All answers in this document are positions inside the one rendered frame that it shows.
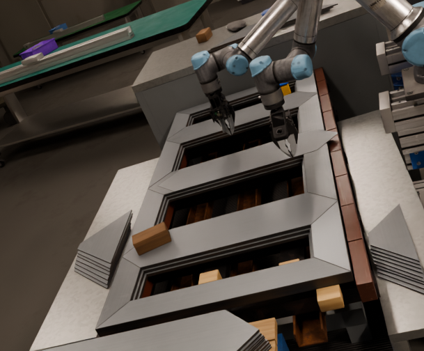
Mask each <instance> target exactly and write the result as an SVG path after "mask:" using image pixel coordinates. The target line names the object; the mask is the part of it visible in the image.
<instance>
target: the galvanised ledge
mask: <svg viewBox="0 0 424 351"><path fill-rule="evenodd" d="M337 124H338V129H339V132H340V138H341V141H342V145H343V148H344V151H345V154H346V158H347V163H348V164H347V167H348V170H349V173H350V179H351V182H352V187H353V190H354V195H355V199H356V204H357V208H358V211H359V214H360V216H361V220H362V223H363V227H364V231H365V232H364V236H365V239H366V245H367V248H368V253H369V257H370V262H371V265H372V270H373V272H374V274H375V278H376V280H377V285H378V288H379V293H380V296H381V297H380V298H379V299H380V302H381V305H382V311H383V314H384V319H385V323H386V328H387V332H388V336H389V338H390V342H391V343H396V342H400V341H407V340H411V339H415V338H422V337H424V294H422V293H419V292H416V291H414V290H411V289H408V288H406V287H403V286H400V285H398V284H396V283H392V282H390V281H387V280H385V279H382V278H379V277H378V275H377V270H376V266H375V264H374V261H373V259H372V254H371V250H370V245H369V242H368V233H369V232H370V231H371V230H372V229H373V228H374V227H376V225H377V224H378V223H379V222H380V221H381V220H382V219H383V218H385V216H386V215H387V214H388V213H389V212H391V211H392V210H393V209H394V208H395V207H396V206H397V205H398V204H400V207H401V209H402V213H403V215H404V218H405V221H406V223H407V227H408V229H409V233H410V236H411V238H412V241H413V243H414V247H415V250H416V253H417V255H418V259H419V261H420V264H421V267H422V270H423V273H424V208H423V205H422V203H421V200H420V199H419V196H418V194H417V191H416V189H415V186H414V184H413V182H412V180H411V177H410V175H409V172H408V170H407V167H406V166H405V163H404V161H403V159H402V156H401V154H400V151H399V150H398V147H397V145H396V143H395V140H394V138H393V135H392V134H391V133H388V134H386V133H385V129H384V124H383V121H382V118H381V114H380V110H376V111H372V112H369V113H366V114H362V115H360V116H355V117H353V118H348V119H346V120H342V121H339V122H337Z"/></svg>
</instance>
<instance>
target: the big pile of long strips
mask: <svg viewBox="0 0 424 351"><path fill-rule="evenodd" d="M271 348H272V347H271V344H269V341H268V340H267V339H266V338H265V337H264V336H263V335H262V334H261V333H260V330H259V329H258V328H256V327H254V326H253V325H250V324H249V323H247V322H245V321H244V320H242V319H240V318H238V317H237V316H235V315H233V314H232V313H230V312H228V311H227V310H221V311H215V312H212V313H206V314H203V315H197V316H194V317H190V318H184V319H181V320H175V321H171V322H165V323H162V324H159V325H153V326H149V327H144V328H140V329H135V330H131V331H125V332H122V333H118V334H112V335H109V336H103V337H99V338H94V339H91V340H87V341H81V342H78V343H72V344H68V345H62V346H59V347H56V348H50V349H46V350H41V351H269V350H270V349H271Z"/></svg>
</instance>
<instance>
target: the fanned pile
mask: <svg viewBox="0 0 424 351"><path fill-rule="evenodd" d="M368 242H369V245H370V250H371V254H372V259H373V261H374V264H375V266H376V270H377V275H378V277H379V278H382V279H385V280H387V281H390V282H392V283H396V284H398V285H400V286H403V287H406V288H408V289H411V290H414V291H416V292H418V293H422V294H424V273H423V270H422V267H421V264H420V261H419V259H418V255H417V253H416V250H415V247H414V243H413V241H412V238H411V236H410V233H409V229H408V227H407V223H406V221H405V218H404V215H403V213H402V209H401V207H400V204H398V205H397V206H396V207H395V208H394V209H393V210H392V211H391V212H389V213H388V214H387V215H386V216H385V218H383V219H382V220H381V221H380V222H379V223H378V224H377V225H376V227H374V228H373V229H372V230H371V231H370V232H369V233H368Z"/></svg>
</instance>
